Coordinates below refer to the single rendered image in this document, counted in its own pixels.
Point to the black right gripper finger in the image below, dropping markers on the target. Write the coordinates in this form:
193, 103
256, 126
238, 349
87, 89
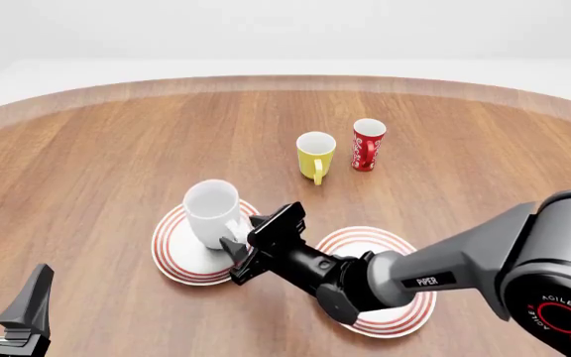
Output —
236, 250
260, 221

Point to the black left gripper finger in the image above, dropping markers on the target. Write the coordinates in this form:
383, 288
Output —
33, 305

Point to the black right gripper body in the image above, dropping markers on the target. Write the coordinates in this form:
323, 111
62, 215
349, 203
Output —
273, 238

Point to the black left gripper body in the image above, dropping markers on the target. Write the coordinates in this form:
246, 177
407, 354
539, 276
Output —
13, 346

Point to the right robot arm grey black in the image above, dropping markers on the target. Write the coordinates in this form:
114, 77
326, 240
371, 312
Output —
469, 253

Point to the white plate with red rings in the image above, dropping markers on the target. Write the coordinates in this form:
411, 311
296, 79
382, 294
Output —
186, 260
394, 323

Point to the yellow and white mug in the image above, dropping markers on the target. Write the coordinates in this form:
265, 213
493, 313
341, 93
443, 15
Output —
315, 156

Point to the red mug with white pattern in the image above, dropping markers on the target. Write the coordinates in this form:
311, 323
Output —
365, 148

